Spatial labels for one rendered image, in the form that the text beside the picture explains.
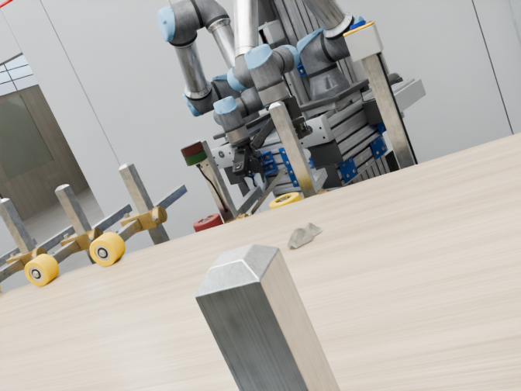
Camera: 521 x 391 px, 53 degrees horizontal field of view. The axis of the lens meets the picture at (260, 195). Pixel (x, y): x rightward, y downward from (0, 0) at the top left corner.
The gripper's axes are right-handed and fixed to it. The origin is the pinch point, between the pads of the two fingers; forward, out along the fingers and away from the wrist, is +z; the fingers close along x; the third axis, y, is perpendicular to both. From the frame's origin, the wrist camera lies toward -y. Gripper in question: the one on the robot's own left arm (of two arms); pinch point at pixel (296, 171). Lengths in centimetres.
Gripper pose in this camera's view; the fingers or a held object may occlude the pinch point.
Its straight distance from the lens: 148.4
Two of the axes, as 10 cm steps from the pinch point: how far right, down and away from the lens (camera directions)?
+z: 3.8, 9.0, 2.1
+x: -0.3, -2.2, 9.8
